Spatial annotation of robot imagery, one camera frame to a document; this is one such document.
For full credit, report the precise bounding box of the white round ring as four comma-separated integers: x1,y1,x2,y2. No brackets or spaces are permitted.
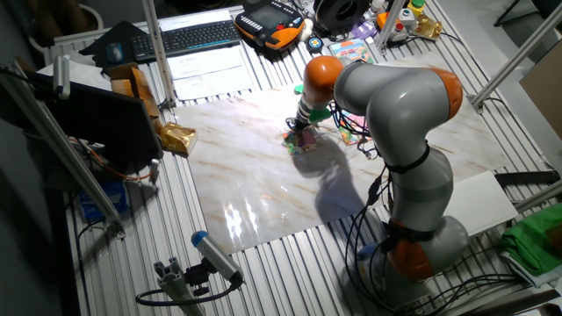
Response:
28,3,104,54

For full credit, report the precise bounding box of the blue round disc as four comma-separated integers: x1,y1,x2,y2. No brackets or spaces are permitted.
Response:
306,36,325,55

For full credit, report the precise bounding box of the silver camera with blue end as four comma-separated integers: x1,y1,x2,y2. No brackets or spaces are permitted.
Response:
191,230,245,284

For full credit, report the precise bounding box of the orange cable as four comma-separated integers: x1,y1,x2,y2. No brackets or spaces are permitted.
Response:
78,140,153,182

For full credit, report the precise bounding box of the green cloth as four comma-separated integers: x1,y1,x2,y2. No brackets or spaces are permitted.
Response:
498,202,562,277

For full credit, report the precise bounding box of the aluminium profile post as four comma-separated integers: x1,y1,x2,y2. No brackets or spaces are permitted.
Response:
140,0,177,110
373,0,407,50

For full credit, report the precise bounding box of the butterfly puzzle reference card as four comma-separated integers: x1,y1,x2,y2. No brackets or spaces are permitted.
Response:
338,110,374,147

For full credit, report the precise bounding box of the short aluminium profile stub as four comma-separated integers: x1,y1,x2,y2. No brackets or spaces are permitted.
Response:
153,257,205,316

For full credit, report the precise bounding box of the blue box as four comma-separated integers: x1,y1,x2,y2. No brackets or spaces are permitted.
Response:
78,179,129,223

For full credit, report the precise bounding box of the black camera cable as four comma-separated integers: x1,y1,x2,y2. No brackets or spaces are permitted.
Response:
134,280,242,307

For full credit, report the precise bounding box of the aluminium frame beam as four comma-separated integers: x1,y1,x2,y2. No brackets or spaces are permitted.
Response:
0,59,126,238
469,2,562,114
513,179,562,214

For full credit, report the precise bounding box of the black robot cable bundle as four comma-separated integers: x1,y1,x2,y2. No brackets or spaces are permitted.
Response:
328,101,523,315

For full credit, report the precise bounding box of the brown cardboard box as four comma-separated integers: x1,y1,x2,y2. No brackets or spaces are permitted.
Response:
106,62,162,119

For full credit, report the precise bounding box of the black filament spool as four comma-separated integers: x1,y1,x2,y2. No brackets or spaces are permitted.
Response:
312,0,372,34

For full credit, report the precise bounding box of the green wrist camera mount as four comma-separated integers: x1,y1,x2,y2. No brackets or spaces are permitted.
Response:
292,83,333,124

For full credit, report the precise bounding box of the small silver connector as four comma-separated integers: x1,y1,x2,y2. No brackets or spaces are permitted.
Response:
148,158,162,185

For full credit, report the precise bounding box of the gold foil bag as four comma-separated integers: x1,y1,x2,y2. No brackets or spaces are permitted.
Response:
157,122,198,157

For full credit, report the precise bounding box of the black computer keyboard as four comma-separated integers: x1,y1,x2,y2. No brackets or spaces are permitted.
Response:
131,19,241,62

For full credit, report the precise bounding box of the grey box red button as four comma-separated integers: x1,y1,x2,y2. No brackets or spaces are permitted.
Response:
390,21,409,43

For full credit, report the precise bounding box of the black flat monitor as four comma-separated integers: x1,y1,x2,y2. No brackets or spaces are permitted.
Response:
32,72,164,175

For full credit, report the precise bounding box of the black metal bar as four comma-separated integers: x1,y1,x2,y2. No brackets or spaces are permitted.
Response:
494,169,561,188

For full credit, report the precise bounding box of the black mouse pad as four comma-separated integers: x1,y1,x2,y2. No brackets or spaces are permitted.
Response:
78,20,148,69

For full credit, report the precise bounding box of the printed white paper sheet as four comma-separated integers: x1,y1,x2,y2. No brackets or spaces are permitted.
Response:
166,46,245,81
173,65,255,101

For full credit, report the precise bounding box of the white marble pattern board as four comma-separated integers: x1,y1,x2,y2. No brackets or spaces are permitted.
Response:
174,52,513,255

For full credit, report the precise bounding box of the black chair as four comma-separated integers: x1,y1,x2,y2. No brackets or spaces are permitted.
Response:
494,0,562,27

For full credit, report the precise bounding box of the dark computer mouse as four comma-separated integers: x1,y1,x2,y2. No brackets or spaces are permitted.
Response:
105,41,125,65

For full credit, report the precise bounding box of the white figurine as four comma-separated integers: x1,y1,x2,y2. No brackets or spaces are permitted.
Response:
299,18,315,43

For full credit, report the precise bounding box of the white flat box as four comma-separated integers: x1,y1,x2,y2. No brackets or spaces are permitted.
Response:
443,169,520,238

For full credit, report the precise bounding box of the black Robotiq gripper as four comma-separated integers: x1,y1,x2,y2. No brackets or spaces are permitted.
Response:
285,115,313,140

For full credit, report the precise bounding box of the colourful picture card left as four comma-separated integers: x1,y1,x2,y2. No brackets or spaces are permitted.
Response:
280,127,318,155

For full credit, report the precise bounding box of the orange black teach pendant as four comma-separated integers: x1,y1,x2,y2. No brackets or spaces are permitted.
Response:
234,0,306,51

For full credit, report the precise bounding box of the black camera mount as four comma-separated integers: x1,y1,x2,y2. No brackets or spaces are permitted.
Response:
184,258,216,298

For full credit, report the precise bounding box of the colourful picture card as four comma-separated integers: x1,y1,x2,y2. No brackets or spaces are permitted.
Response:
328,38,375,65
280,127,318,155

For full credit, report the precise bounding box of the silver depth camera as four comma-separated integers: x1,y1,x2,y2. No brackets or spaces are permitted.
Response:
52,55,71,100

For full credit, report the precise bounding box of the blank white paper sheet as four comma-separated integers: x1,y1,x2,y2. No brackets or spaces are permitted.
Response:
157,9,233,32

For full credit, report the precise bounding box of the brown cardboard sheet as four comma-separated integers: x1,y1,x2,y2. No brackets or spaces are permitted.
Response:
519,52,562,141

